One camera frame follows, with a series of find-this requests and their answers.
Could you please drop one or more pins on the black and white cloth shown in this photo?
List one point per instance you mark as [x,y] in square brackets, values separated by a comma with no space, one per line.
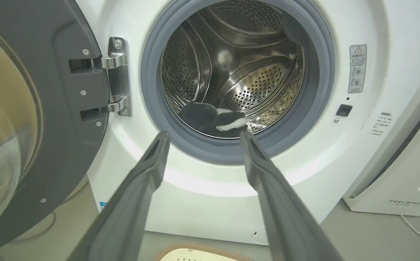
[213,119]

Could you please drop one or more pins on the white laundry basket brown rim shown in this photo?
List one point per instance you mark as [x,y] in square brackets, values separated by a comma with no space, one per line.
[195,253]

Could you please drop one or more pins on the white front-loading washing machine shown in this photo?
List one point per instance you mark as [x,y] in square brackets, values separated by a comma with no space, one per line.
[340,145]

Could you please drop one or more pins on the black door latch socket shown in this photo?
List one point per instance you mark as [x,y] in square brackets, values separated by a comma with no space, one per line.
[344,110]

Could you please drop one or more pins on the white air purifier appliance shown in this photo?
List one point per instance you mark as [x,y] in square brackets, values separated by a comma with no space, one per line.
[405,170]

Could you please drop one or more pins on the chrome door hinge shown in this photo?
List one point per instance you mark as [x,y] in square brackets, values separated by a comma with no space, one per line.
[118,76]

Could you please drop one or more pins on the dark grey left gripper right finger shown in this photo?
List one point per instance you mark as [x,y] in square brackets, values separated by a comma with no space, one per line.
[286,214]

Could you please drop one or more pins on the dark grey washing machine door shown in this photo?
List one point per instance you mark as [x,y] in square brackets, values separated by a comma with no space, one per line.
[32,108]

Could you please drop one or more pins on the grey warning sticker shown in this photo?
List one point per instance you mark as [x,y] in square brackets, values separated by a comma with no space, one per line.
[357,69]

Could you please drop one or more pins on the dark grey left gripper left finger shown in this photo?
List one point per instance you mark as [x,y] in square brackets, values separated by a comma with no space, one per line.
[130,210]

